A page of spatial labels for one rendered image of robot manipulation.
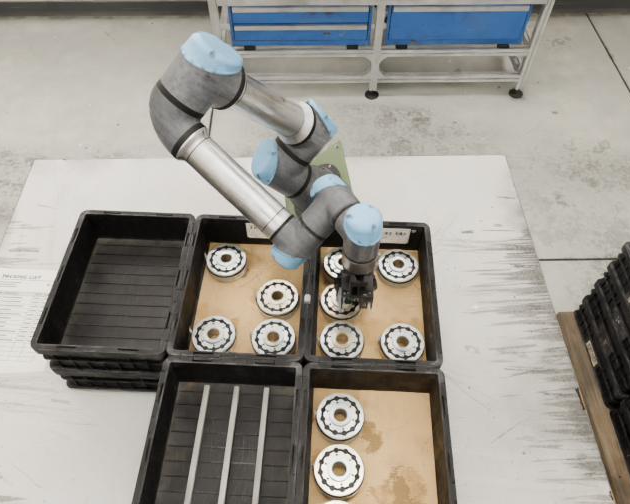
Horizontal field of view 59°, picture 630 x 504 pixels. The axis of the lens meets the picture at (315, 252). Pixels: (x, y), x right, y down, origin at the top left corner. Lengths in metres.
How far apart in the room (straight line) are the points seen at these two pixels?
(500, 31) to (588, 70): 0.82
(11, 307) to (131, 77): 2.11
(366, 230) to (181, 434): 0.60
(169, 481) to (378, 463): 0.43
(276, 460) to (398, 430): 0.27
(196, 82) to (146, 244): 0.55
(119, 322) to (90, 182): 0.65
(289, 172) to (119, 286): 0.54
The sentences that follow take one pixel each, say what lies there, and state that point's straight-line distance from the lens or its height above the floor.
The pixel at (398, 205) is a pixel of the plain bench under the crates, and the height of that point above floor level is 0.70.
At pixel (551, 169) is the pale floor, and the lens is 3.10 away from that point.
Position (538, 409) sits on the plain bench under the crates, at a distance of 1.52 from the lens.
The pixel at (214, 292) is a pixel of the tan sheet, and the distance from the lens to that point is 1.43.
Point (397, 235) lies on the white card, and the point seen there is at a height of 0.89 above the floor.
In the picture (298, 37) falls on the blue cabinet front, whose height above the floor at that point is 0.37.
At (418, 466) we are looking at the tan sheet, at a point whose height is 0.83.
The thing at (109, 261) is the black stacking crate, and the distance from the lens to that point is 1.56.
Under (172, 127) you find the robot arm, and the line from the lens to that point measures 1.21.
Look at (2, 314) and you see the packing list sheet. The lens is 1.74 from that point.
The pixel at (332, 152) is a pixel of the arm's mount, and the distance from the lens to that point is 1.71.
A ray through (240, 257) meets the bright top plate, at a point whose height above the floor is 0.86.
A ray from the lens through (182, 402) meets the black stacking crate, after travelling 1.31.
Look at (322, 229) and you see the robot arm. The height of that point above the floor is 1.12.
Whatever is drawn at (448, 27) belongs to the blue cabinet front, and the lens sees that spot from 3.14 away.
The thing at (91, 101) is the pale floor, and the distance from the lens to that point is 3.48.
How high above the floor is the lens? 2.02
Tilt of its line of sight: 54 degrees down
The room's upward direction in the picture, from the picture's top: straight up
